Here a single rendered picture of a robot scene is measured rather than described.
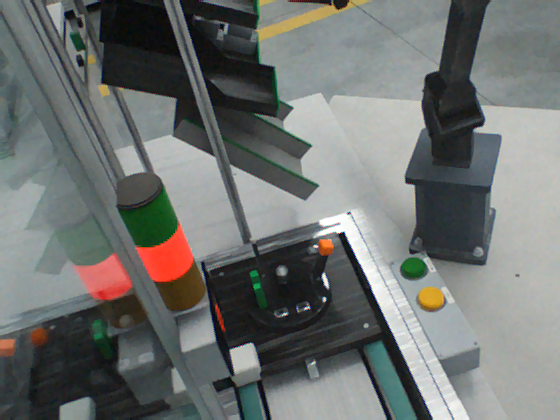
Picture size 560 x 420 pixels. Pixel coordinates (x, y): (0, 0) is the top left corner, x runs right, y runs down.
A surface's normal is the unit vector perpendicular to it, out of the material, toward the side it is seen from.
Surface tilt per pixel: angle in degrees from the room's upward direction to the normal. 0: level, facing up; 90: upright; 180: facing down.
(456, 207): 90
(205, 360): 90
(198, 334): 0
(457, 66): 106
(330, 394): 0
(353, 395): 0
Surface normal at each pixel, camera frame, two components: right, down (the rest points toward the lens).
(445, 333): -0.15, -0.72
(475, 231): 0.43, 0.57
